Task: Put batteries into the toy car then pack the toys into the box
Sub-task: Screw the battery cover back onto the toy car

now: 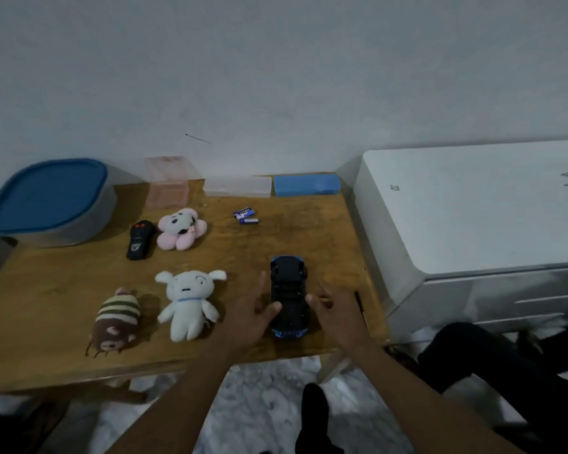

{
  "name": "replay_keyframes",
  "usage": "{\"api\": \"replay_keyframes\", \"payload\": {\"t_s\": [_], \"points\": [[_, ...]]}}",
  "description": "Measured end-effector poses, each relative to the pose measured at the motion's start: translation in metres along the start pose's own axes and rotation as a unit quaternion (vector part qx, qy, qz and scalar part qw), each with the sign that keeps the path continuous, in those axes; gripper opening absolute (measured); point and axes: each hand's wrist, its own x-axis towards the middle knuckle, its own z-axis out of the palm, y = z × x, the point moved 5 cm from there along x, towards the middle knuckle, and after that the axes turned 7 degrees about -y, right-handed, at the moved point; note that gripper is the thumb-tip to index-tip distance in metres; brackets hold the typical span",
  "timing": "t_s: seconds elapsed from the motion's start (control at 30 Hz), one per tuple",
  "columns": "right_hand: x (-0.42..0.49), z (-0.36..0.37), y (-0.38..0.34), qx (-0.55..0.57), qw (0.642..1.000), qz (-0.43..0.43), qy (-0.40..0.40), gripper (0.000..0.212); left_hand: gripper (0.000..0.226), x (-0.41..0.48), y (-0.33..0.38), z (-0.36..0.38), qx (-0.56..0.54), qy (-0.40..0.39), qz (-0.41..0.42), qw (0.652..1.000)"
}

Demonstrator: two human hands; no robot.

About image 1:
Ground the person's right leg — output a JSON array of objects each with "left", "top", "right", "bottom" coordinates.
[{"left": 295, "top": 383, "right": 344, "bottom": 454}]

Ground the clear plastic case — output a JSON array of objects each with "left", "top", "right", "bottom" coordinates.
[{"left": 203, "top": 175, "right": 273, "bottom": 198}]

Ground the white dog plush toy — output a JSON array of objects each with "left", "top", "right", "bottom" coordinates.
[{"left": 155, "top": 269, "right": 228, "bottom": 342}]

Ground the black remote control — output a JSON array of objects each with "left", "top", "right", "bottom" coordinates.
[{"left": 126, "top": 219, "right": 157, "bottom": 261}]

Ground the white cabinet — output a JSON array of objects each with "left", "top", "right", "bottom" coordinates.
[{"left": 350, "top": 139, "right": 568, "bottom": 344}]

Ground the blue container lid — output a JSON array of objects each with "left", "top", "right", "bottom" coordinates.
[{"left": 0, "top": 158, "right": 109, "bottom": 235}]

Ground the person's leg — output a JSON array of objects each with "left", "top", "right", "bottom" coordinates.
[
  {"left": 295, "top": 383, "right": 344, "bottom": 454},
  {"left": 416, "top": 321, "right": 568, "bottom": 454}
]

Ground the person's right hand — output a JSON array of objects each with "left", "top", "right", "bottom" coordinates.
[{"left": 305, "top": 278, "right": 376, "bottom": 351}]

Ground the pink flower plush toy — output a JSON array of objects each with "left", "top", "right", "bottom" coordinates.
[{"left": 157, "top": 207, "right": 208, "bottom": 252}]

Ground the person's right forearm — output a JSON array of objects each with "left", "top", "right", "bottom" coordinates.
[{"left": 348, "top": 342, "right": 521, "bottom": 454}]

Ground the pink transparent case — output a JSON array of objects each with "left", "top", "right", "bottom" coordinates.
[{"left": 144, "top": 155, "right": 202, "bottom": 209}]

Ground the person's left forearm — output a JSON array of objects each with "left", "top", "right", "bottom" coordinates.
[{"left": 106, "top": 352, "right": 233, "bottom": 454}]

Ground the person's left hand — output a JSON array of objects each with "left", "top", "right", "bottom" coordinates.
[{"left": 211, "top": 271, "right": 283, "bottom": 361}]

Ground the brown striped plush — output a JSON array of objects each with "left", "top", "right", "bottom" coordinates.
[{"left": 85, "top": 287, "right": 141, "bottom": 358}]

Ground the blue toy car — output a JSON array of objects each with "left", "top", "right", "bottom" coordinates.
[{"left": 269, "top": 255, "right": 309, "bottom": 340}]

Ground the wooden table leg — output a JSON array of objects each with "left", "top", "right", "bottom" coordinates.
[{"left": 317, "top": 352, "right": 356, "bottom": 385}]

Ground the blue plastic case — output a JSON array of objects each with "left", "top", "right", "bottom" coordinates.
[{"left": 273, "top": 173, "right": 341, "bottom": 198}]

